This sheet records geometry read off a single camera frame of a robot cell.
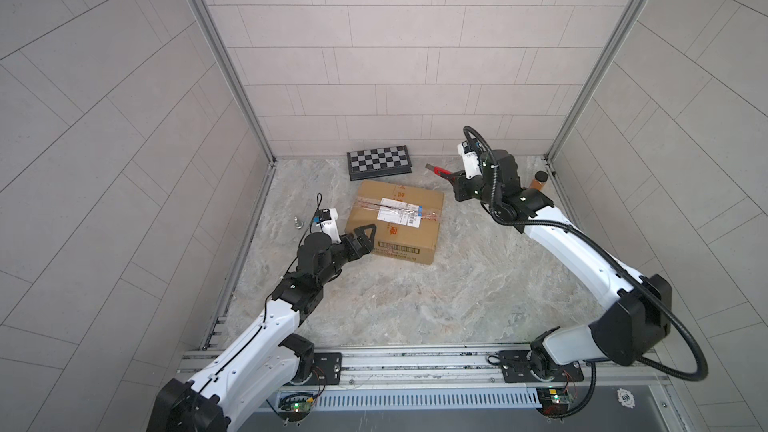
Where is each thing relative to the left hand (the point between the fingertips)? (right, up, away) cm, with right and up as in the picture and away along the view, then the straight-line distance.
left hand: (374, 230), depth 77 cm
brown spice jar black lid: (+54, +14, +22) cm, 60 cm away
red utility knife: (+18, +16, +5) cm, 24 cm away
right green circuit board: (+42, -38, -9) cm, 57 cm away
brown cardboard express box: (+9, +2, +8) cm, 12 cm away
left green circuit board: (-16, -36, -12) cm, 42 cm away
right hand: (+19, +14, +2) cm, 24 cm away
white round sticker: (+59, -37, -9) cm, 70 cm away
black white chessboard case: (-1, +20, +34) cm, 40 cm away
